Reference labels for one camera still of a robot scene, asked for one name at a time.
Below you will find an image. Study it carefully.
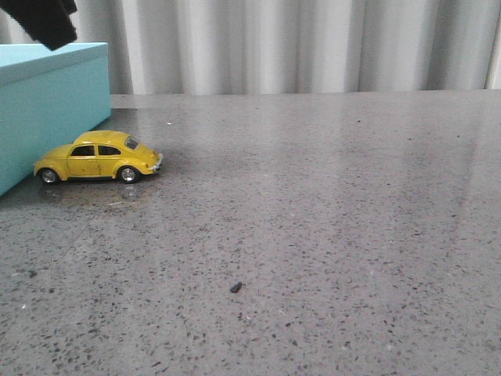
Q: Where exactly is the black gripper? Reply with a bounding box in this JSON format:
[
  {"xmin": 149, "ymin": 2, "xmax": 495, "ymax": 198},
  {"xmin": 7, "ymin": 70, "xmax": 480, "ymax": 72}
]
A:
[{"xmin": 1, "ymin": 0, "xmax": 77, "ymax": 51}]

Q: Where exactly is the yellow toy beetle car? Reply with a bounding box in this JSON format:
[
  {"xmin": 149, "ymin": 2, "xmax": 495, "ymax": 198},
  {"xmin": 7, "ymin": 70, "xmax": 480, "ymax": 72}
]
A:
[{"xmin": 34, "ymin": 130, "xmax": 163, "ymax": 184}]

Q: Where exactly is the light blue box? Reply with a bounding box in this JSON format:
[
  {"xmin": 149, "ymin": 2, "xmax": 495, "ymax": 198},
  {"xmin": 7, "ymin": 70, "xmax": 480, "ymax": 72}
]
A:
[{"xmin": 1, "ymin": 42, "xmax": 111, "ymax": 193}]

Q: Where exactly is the grey pleated curtain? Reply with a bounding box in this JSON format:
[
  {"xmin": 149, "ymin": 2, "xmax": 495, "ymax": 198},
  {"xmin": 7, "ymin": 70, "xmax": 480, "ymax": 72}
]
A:
[{"xmin": 0, "ymin": 0, "xmax": 501, "ymax": 96}]

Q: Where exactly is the small black debris piece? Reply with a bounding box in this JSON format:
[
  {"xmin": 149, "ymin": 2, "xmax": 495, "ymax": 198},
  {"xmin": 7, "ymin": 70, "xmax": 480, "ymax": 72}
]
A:
[{"xmin": 230, "ymin": 282, "xmax": 243, "ymax": 293}]

